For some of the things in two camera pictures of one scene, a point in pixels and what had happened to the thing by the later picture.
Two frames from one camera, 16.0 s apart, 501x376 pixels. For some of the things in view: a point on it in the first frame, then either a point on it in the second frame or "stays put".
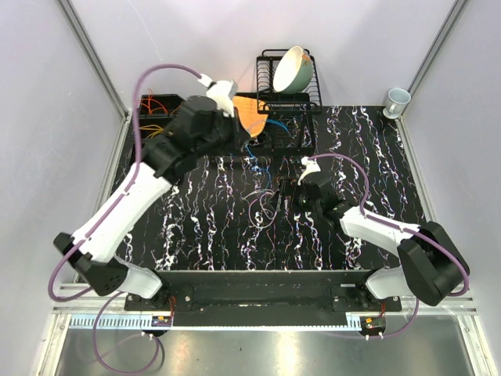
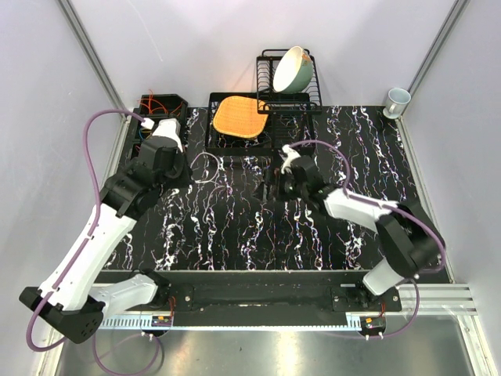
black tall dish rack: x=271 y=101 stays put
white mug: x=396 y=102 stays put
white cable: x=250 y=207 → x=190 y=167
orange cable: x=162 y=107 stays put
